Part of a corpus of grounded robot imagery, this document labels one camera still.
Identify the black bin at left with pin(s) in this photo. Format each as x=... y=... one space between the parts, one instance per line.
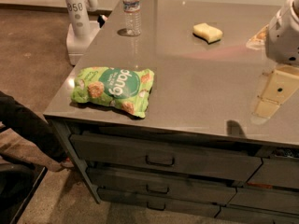
x=18 y=184

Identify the clear plastic water bottle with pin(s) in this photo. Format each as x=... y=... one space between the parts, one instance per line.
x=132 y=11

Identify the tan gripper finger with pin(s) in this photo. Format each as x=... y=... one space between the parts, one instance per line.
x=281 y=84

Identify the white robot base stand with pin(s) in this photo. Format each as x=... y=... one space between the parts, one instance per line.
x=82 y=30

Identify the green rice chip bag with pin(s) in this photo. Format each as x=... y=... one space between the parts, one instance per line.
x=122 y=89

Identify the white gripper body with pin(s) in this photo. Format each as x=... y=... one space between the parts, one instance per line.
x=284 y=37

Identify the grey drawer cabinet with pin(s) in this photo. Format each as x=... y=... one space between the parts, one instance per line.
x=183 y=172

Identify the yellow sponge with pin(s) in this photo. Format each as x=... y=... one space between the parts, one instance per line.
x=209 y=33

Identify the person in dark clothing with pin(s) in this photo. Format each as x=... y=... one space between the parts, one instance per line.
x=31 y=127

